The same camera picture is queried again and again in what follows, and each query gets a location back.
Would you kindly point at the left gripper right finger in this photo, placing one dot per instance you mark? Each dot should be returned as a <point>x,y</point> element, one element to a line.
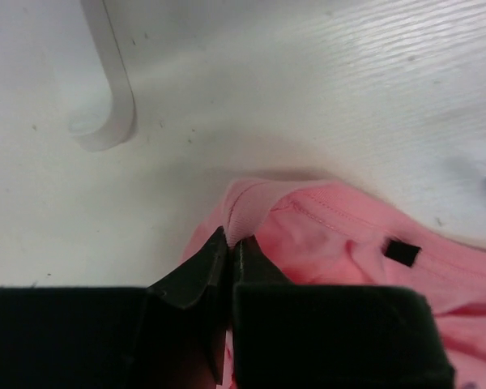
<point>288,335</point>

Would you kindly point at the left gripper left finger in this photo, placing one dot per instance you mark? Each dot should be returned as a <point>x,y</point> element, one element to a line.
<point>168,335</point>

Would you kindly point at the pink t shirt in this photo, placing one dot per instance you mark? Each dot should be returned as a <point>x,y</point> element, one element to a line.
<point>325,232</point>

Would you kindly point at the white clothes rack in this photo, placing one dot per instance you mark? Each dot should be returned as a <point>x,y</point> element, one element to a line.
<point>107,120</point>

